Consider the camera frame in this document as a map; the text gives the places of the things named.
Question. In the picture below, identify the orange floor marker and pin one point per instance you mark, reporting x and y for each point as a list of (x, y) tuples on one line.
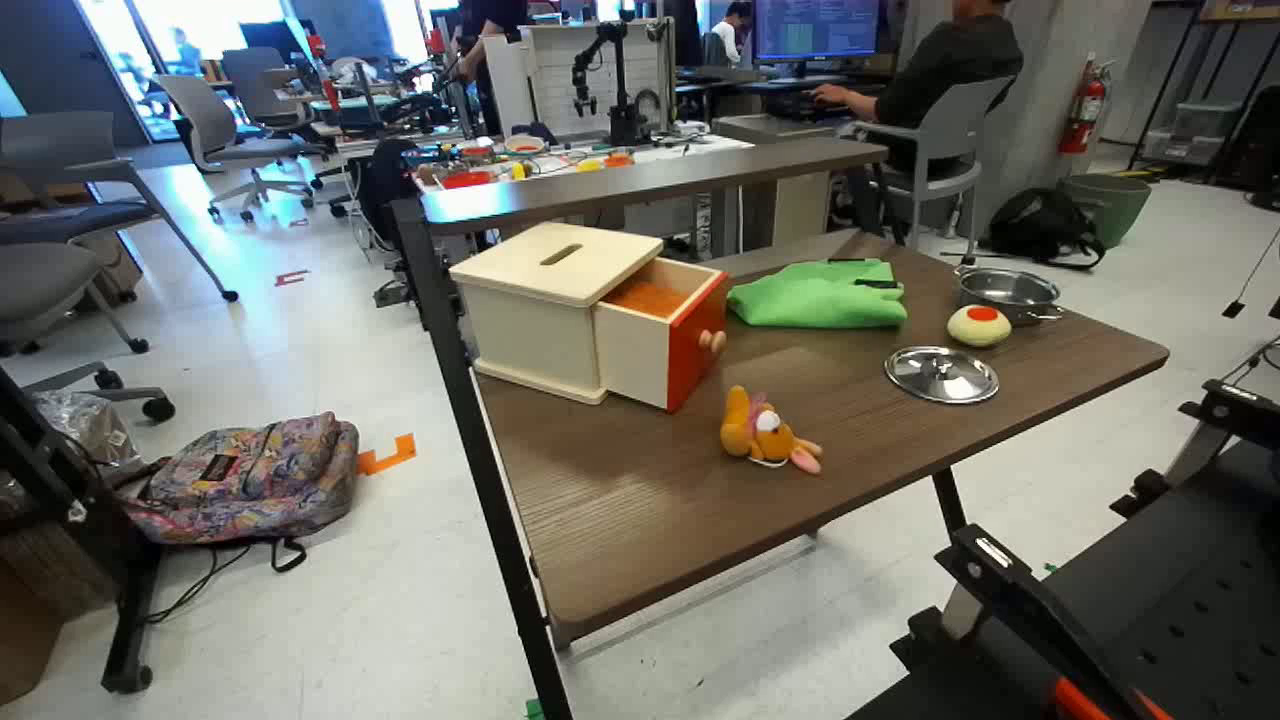
[(387, 462)]

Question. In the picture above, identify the colourful patterned backpack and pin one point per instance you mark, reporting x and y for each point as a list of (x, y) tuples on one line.
[(243, 481)]

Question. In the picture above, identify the seated person black shirt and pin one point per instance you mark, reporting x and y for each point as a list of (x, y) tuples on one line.
[(952, 64)]

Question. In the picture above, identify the long grey table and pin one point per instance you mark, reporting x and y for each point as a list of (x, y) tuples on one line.
[(641, 181)]

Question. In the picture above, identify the red white floor paper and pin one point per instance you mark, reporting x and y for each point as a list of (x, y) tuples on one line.
[(293, 277)]

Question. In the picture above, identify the grey office chair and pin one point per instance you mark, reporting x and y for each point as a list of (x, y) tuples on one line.
[(202, 120), (263, 75)]

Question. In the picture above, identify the red fire extinguisher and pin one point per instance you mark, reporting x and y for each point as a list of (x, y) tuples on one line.
[(1081, 112)]

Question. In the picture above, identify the yellow ball toy red spot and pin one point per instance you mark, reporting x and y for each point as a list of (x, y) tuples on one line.
[(979, 330)]

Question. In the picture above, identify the orange plush toy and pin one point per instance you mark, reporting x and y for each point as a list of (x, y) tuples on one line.
[(744, 431)]

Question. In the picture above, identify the black bag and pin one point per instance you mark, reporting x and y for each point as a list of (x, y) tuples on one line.
[(387, 186)]

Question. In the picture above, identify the stainless steel pot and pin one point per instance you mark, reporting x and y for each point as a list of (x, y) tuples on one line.
[(1011, 290)]

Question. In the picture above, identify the computer monitor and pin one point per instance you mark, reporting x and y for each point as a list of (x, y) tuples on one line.
[(819, 25)]

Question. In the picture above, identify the orange toy block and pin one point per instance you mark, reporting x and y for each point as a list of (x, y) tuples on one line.
[(618, 161)]

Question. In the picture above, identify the small black robot arm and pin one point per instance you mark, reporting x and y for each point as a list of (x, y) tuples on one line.
[(620, 120)]

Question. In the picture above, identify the black metal table frame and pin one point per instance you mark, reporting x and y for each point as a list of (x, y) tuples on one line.
[(467, 387)]

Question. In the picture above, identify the black metal stand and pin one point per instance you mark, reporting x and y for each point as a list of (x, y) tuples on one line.
[(127, 624)]

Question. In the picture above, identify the grey lounge chair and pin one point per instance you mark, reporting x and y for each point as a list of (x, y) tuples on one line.
[(53, 145)]

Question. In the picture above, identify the black backpack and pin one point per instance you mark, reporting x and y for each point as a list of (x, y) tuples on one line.
[(1043, 221)]

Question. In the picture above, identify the yellow toy block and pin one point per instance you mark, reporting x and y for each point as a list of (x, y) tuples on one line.
[(590, 166)]

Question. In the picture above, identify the white toy table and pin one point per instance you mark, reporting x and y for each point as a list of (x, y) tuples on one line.
[(667, 140)]

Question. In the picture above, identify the white board panel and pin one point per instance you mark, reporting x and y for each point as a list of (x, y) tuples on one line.
[(545, 82)]

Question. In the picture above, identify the red toy block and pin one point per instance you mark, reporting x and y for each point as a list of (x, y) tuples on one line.
[(467, 179)]

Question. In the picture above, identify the grey plastic chair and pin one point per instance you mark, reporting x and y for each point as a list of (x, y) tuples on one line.
[(952, 127)]

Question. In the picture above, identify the cream wooden box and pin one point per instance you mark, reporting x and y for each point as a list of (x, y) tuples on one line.
[(534, 322)]

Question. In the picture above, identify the green microfibre cloth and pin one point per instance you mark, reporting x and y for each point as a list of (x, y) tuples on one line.
[(815, 302)]

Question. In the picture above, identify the black robot cart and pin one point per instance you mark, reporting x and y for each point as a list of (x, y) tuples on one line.
[(1174, 601)]

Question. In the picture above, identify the green bin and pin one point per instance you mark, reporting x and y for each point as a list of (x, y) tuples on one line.
[(1122, 205)]

